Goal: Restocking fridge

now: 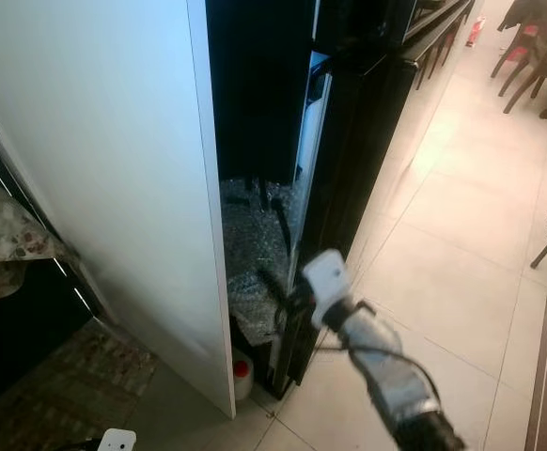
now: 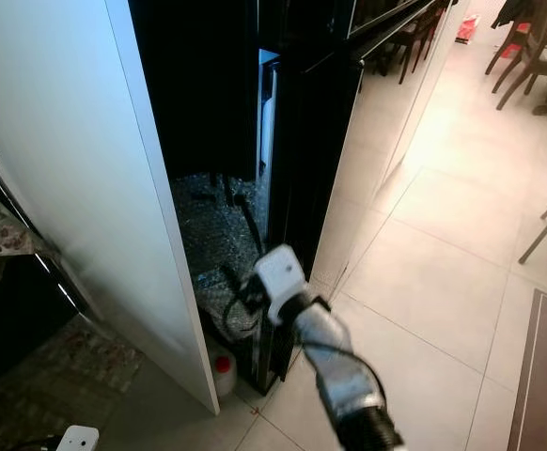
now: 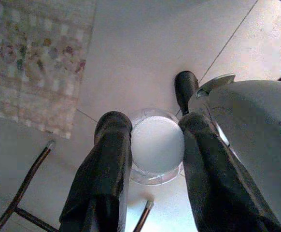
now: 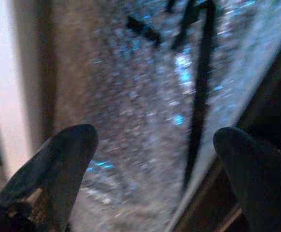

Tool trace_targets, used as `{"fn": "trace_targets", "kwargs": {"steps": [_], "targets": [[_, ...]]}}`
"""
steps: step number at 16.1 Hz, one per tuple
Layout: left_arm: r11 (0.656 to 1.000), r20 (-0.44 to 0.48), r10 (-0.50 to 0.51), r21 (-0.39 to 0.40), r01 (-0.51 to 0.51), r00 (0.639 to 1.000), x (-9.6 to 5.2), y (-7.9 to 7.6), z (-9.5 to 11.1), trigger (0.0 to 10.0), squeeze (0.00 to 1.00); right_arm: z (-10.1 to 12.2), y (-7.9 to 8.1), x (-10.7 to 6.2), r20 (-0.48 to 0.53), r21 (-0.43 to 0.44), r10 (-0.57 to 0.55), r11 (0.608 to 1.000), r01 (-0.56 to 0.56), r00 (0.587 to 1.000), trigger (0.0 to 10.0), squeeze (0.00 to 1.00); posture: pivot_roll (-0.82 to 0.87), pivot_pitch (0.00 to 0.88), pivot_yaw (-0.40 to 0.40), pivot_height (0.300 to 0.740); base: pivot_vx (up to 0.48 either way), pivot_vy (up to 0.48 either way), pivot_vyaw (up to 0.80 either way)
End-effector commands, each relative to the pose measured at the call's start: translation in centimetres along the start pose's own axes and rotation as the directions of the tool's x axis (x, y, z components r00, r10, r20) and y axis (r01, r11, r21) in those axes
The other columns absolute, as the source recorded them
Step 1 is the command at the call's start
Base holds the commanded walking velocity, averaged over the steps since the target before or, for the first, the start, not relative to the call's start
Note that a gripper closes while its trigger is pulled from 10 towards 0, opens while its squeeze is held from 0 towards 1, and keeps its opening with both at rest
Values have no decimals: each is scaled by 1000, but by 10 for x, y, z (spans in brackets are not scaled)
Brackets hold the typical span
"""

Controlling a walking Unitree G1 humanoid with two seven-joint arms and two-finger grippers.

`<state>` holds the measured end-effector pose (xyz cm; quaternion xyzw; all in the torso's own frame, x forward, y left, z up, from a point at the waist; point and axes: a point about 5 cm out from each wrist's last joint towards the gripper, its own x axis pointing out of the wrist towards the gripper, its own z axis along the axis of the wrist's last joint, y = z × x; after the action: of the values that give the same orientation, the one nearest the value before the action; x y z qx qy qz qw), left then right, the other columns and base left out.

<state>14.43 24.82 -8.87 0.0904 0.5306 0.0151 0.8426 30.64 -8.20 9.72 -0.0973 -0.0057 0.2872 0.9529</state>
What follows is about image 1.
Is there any black glossy fridge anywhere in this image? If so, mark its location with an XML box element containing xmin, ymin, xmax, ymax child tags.
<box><xmin>206</xmin><ymin>0</ymin><xmax>472</xmax><ymax>400</ymax></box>

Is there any white fridge door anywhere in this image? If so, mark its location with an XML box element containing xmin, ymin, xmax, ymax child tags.
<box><xmin>0</xmin><ymin>0</ymin><xmax>237</xmax><ymax>419</ymax></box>

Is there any grey textured sheet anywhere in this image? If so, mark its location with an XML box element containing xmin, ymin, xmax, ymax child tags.
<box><xmin>219</xmin><ymin>174</ymin><xmax>305</xmax><ymax>347</ymax></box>

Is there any white jug red cap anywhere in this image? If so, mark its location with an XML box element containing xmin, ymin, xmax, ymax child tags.
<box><xmin>231</xmin><ymin>350</ymin><xmax>256</xmax><ymax>403</ymax></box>

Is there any brown floral patterned rug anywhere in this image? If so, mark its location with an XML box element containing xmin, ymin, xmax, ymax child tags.
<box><xmin>0</xmin><ymin>319</ymin><xmax>159</xmax><ymax>451</ymax></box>

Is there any black glossy cabinet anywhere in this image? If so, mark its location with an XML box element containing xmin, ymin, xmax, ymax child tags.
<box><xmin>0</xmin><ymin>113</ymin><xmax>110</xmax><ymax>414</ymax></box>

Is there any small red packet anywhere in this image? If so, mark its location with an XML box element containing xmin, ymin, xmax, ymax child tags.
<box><xmin>466</xmin><ymin>17</ymin><xmax>487</xmax><ymax>48</ymax></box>

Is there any dark wooden dining chair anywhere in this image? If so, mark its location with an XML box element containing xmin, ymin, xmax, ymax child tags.
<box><xmin>492</xmin><ymin>0</ymin><xmax>547</xmax><ymax>123</ymax></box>

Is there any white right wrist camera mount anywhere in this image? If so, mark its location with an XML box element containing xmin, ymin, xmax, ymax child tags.
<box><xmin>302</xmin><ymin>249</ymin><xmax>352</xmax><ymax>330</ymax></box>

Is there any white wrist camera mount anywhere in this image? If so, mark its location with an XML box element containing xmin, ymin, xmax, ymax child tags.
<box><xmin>302</xmin><ymin>249</ymin><xmax>352</xmax><ymax>330</ymax></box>
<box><xmin>98</xmin><ymin>428</ymin><xmax>137</xmax><ymax>451</ymax></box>

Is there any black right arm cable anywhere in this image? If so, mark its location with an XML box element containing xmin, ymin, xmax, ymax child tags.
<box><xmin>316</xmin><ymin>340</ymin><xmax>441</xmax><ymax>397</ymax></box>

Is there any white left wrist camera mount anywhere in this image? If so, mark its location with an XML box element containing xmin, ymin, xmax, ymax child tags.
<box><xmin>98</xmin><ymin>428</ymin><xmax>137</xmax><ymax>451</ymax></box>

